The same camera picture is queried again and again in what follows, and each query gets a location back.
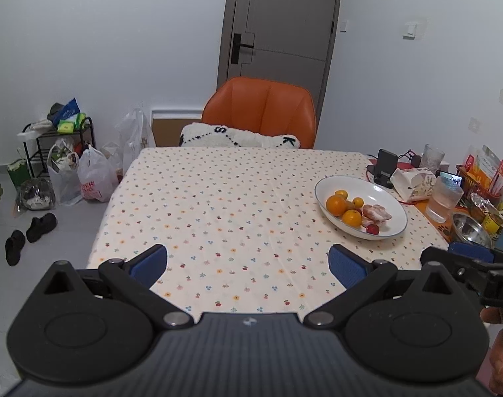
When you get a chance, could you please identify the large orange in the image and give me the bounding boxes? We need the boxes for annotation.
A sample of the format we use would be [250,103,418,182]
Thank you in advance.
[326,195,348,217]
[341,209,362,228]

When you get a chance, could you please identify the large peeled pomelo segment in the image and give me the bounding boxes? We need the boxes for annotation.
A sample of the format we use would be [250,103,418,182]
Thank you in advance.
[362,204,392,228]

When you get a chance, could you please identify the small tangerine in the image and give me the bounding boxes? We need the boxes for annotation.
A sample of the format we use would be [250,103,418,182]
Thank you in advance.
[335,190,348,200]
[353,197,364,209]

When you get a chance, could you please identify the person's right hand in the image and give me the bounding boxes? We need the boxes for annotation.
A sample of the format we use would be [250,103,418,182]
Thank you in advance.
[480,307,503,395]

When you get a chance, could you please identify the steel bowl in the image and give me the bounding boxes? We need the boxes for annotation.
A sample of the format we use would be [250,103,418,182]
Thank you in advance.
[449,212,493,249]

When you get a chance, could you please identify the white blue-rimmed plate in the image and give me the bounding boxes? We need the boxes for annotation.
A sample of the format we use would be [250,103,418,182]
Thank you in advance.
[314,176,408,240]

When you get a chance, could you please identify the ribbed glass of water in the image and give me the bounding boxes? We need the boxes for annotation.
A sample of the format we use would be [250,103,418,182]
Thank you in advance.
[425,176,464,223]

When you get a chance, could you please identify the basket of snack packets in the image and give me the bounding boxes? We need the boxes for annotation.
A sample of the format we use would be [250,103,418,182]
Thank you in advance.
[456,145,503,235]

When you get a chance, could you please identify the smartphone with lit screen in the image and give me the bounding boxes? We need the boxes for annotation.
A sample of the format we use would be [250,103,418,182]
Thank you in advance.
[438,170,463,187]

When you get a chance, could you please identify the white red-print plastic bag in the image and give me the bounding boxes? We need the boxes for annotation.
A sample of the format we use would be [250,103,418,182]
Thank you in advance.
[77,146,119,202]

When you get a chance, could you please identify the floral tissue box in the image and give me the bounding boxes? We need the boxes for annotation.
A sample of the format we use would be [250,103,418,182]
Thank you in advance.
[390,168,436,202]

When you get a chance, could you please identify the right black shoe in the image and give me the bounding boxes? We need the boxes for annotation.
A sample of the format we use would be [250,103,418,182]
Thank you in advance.
[25,212,58,243]

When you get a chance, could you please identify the black shoe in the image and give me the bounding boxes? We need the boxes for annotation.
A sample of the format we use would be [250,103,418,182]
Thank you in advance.
[25,212,58,243]
[5,230,26,267]

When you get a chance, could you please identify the floral white tablecloth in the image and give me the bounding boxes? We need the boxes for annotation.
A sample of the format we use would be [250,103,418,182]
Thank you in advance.
[88,147,446,317]

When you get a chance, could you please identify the black phone stand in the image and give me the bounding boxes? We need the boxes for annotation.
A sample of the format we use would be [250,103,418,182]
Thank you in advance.
[367,149,398,189]

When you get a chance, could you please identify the left black shoe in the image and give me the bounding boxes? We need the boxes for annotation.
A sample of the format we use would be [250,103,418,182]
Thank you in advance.
[5,230,26,267]

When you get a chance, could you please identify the clear bag on floor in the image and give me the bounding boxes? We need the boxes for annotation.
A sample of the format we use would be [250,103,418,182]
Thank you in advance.
[16,178,56,211]

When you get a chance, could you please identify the empty textured glass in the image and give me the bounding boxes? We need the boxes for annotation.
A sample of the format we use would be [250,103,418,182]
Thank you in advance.
[419,144,445,174]

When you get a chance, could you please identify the white plastic bag with greens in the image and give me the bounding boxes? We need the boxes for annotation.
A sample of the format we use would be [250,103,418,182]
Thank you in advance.
[46,137,82,206]

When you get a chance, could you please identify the tall clear plastic bag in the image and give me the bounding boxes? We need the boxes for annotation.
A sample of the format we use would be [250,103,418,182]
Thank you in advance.
[115,109,155,175]

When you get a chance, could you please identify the cardboard box behind chair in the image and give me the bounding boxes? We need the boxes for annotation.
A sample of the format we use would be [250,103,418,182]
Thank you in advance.
[152,118,199,147]

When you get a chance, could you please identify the white black-lettered cushion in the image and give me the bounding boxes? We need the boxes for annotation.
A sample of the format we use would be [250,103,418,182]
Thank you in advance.
[179,123,301,150]

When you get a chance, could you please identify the green paper bag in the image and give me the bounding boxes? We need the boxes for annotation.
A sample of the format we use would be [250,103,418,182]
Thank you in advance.
[7,159,31,189]

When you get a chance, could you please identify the black metal shelf rack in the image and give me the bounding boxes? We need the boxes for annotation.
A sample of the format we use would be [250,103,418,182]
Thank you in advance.
[18,116,95,177]

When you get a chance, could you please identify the green packets on shelf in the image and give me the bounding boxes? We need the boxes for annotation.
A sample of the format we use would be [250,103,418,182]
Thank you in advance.
[57,112,86,134]

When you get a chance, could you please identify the blue package on shelf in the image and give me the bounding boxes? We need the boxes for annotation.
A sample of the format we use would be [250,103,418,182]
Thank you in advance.
[52,99,80,126]

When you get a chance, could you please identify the orange leather chair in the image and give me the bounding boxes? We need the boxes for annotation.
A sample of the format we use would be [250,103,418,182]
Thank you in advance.
[201,77,317,149]

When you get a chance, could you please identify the grey door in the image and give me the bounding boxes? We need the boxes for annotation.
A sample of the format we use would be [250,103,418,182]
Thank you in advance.
[217,0,339,109]

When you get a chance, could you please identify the white wall light switch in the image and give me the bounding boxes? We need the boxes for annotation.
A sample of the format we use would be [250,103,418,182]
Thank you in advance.
[403,22,418,40]

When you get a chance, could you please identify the black door handle lock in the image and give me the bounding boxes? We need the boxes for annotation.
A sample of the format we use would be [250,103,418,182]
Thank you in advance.
[230,33,254,65]

